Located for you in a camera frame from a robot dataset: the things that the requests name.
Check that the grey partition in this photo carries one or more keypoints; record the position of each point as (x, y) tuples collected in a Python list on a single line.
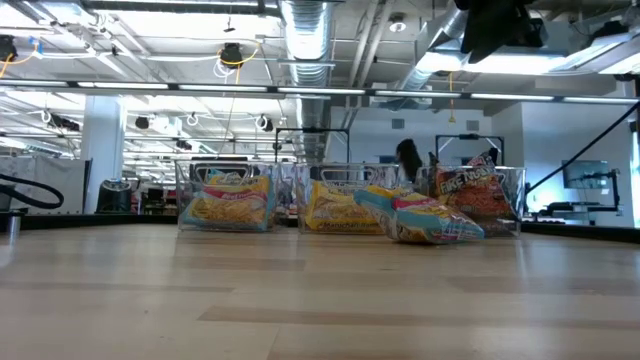
[(70, 185)]

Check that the clear plastic bin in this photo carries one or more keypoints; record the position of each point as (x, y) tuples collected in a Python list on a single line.
[(190, 172), (517, 180), (345, 172)]

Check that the yellow Maruchan ramen packet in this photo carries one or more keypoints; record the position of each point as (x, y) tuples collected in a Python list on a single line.
[(335, 207)]

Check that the black Fire Noodle packet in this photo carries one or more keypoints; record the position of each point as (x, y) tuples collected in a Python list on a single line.
[(487, 210), (465, 180)]

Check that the black frame stand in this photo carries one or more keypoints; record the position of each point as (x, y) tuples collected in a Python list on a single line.
[(310, 130), (470, 136)]

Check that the black floor appliance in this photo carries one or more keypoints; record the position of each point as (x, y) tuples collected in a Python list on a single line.
[(115, 197)]

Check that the white pillar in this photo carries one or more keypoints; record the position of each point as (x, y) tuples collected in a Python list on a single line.
[(102, 150)]

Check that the silver ventilation duct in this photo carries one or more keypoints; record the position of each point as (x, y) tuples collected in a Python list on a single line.
[(306, 40)]

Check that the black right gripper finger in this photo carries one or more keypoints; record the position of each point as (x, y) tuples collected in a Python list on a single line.
[(485, 35)]

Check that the wall monitor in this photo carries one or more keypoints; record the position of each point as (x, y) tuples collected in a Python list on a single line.
[(585, 174)]

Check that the person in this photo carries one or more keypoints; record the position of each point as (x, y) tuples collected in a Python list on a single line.
[(409, 155)]

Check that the silver metal post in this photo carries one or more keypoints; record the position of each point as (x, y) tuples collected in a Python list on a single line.
[(15, 225)]

